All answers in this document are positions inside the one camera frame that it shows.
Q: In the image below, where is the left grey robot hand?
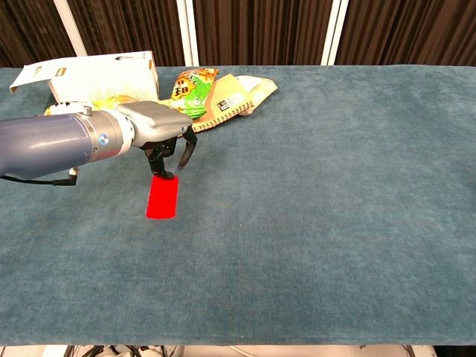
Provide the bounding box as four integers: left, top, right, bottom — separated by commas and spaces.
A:
115, 100, 199, 181

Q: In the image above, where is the red packet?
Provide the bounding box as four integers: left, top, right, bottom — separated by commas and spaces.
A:
145, 175, 179, 220

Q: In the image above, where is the green orange snack bag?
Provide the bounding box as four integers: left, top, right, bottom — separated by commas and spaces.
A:
169, 67, 220, 120

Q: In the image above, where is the white carton box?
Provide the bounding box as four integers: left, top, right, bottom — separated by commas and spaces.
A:
9, 51, 161, 106

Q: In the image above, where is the brown spiral notebook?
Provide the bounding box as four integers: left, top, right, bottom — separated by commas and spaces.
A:
191, 73, 256, 134

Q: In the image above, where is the dark brown pleated curtain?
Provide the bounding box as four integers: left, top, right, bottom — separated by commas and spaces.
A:
66, 0, 186, 68
193, 0, 334, 67
0, 0, 77, 69
334, 0, 476, 68

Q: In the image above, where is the beige paper packet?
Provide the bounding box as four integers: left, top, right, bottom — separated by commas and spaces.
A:
234, 75, 279, 116

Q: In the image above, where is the blue table cloth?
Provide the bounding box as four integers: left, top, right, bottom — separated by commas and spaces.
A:
0, 65, 476, 347

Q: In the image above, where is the white frame post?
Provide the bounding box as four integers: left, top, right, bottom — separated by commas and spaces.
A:
176, 0, 200, 68
53, 0, 89, 57
321, 0, 350, 67

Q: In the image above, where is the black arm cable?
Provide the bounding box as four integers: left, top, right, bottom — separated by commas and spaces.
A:
0, 167, 80, 187

